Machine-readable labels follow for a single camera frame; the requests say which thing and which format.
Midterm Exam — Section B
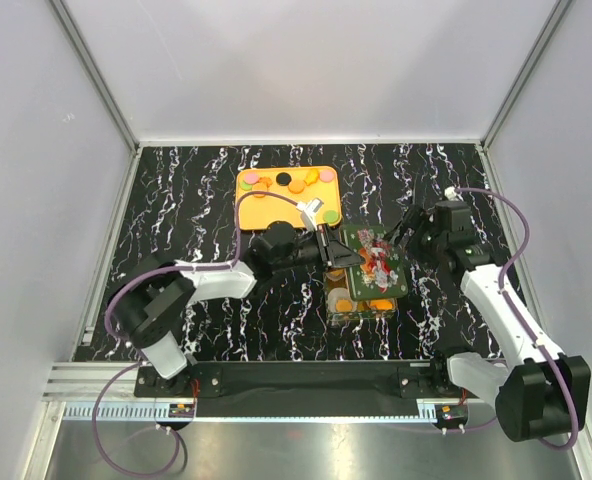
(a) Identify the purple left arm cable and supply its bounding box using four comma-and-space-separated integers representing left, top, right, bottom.
91, 192, 310, 476

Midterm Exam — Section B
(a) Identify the white paper cup bottom-left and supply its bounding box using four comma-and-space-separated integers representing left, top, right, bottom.
327, 288, 353, 313

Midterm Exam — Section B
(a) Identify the yellow star cookie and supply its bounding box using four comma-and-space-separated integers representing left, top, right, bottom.
369, 299, 395, 311
304, 169, 319, 185

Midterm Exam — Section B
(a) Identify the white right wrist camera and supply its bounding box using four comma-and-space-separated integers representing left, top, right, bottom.
444, 186, 462, 201

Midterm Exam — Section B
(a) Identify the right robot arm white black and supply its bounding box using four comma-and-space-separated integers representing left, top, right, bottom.
386, 199, 591, 449

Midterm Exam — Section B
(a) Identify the left electronics board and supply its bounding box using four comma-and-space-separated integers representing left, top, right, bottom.
169, 403, 195, 418

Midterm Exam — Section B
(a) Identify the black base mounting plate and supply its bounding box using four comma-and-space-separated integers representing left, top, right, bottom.
134, 360, 465, 400

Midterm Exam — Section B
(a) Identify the white paper cup top-left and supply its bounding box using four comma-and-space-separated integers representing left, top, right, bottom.
325, 269, 345, 282

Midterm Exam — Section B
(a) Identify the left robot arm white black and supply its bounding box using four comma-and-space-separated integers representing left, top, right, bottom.
105, 221, 365, 396

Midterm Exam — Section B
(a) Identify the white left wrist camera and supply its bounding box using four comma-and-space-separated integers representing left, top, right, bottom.
296, 198, 324, 232

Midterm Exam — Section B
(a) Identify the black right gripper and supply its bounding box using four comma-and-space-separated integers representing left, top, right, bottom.
382, 204, 447, 271

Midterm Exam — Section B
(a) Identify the gold square cookie tin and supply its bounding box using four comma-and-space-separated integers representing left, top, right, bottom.
323, 269, 397, 325

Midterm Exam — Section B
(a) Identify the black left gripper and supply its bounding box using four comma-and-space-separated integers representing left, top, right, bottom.
274, 224, 365, 274

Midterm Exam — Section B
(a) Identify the electronics board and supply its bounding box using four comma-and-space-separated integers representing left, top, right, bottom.
441, 405, 467, 420
169, 403, 195, 418

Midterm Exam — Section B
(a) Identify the pink round cookie left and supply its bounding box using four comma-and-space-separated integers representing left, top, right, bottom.
244, 172, 259, 184

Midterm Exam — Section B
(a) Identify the gold tin lid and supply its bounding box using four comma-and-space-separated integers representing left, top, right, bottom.
340, 225, 409, 301

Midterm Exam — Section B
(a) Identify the green round cookie right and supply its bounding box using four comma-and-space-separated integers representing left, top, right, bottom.
323, 210, 340, 224

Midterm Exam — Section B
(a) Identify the yellow plastic tray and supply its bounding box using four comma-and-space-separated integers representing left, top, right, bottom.
235, 166, 342, 231

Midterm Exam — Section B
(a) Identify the black round cookie upper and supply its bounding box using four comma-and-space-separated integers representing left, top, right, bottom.
276, 172, 292, 186

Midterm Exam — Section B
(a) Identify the pink round cookie right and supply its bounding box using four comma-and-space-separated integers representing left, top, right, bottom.
319, 170, 335, 183

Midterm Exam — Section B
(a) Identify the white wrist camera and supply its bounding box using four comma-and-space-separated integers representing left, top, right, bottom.
444, 186, 462, 201
296, 198, 324, 232

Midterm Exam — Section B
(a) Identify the right electronics board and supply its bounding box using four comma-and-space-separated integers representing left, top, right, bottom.
441, 405, 467, 420

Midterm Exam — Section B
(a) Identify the pink round cookie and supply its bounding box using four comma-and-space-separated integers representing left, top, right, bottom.
319, 170, 335, 183
244, 172, 259, 184

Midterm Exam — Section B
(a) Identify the orange sandwich cookie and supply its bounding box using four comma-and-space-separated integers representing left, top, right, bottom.
252, 182, 268, 198
335, 299, 355, 313
288, 179, 306, 194

